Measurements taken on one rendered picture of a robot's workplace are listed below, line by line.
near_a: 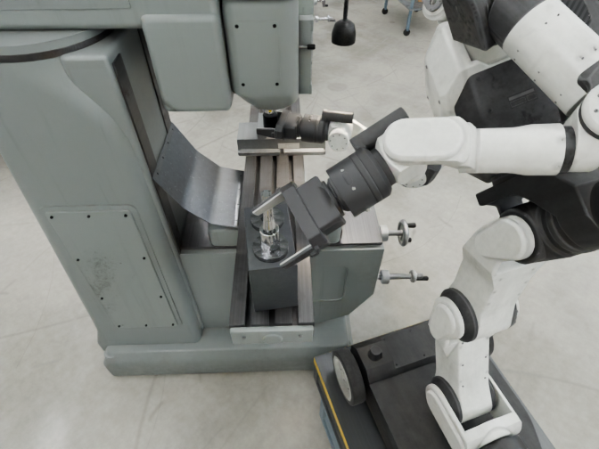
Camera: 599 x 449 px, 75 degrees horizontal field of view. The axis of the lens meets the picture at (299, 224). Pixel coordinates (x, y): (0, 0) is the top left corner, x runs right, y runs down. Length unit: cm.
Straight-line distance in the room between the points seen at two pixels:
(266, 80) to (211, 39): 17
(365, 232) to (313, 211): 96
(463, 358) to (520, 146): 75
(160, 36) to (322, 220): 68
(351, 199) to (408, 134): 12
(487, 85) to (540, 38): 16
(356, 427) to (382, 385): 20
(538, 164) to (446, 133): 13
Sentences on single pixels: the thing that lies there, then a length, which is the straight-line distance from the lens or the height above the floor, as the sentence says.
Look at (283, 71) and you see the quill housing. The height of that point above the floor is 145.
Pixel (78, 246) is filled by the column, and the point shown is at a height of 89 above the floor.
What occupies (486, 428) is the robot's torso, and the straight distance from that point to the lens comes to 134.
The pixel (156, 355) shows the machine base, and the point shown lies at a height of 17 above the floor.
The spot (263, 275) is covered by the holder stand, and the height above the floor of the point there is 115.
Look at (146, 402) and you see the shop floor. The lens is 217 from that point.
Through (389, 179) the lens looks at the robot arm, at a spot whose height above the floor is 154.
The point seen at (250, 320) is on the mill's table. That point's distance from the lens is 112.
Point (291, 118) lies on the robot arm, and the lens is 129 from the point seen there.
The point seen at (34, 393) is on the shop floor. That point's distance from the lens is 242.
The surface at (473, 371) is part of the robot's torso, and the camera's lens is 130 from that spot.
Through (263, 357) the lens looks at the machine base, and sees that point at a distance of 197.
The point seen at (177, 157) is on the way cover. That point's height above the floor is 108.
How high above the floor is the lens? 193
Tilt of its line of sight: 47 degrees down
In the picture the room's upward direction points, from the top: straight up
